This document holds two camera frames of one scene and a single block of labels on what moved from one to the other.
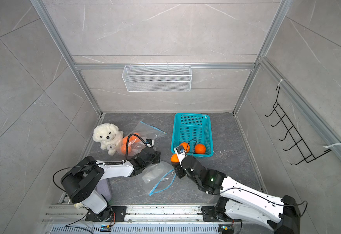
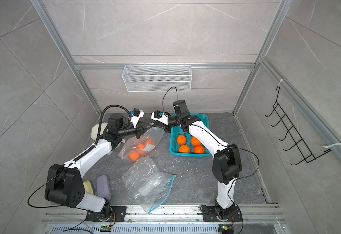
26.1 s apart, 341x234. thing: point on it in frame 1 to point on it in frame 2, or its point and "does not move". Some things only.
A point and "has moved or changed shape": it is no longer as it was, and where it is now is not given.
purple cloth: (103, 187) does not move
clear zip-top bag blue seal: (156, 177) has moved or changed shape
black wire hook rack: (293, 134) does not move
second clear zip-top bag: (135, 139) does not move
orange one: (199, 148) does not move
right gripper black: (178, 169) to (157, 125)
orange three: (174, 158) to (181, 140)
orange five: (124, 140) to (140, 147)
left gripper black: (157, 156) to (141, 130)
